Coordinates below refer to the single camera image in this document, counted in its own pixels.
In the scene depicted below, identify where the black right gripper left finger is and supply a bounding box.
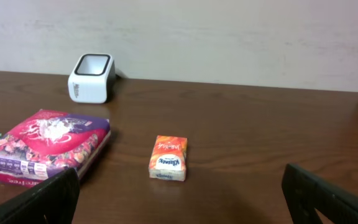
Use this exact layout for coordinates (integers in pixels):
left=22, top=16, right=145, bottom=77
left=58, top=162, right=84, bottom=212
left=0, top=168, right=80, bottom=223

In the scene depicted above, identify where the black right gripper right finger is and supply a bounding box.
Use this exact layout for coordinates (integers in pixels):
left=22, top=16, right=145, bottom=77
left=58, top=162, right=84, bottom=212
left=282, top=164, right=358, bottom=223

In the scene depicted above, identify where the orange Kleenex tissue pack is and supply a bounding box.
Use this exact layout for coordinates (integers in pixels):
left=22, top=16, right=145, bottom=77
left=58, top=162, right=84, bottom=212
left=149, top=135, right=188, bottom=181

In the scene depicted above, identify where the white barcode scanner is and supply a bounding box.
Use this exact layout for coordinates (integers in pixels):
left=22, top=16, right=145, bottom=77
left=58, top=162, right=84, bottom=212
left=68, top=54, right=116, bottom=104

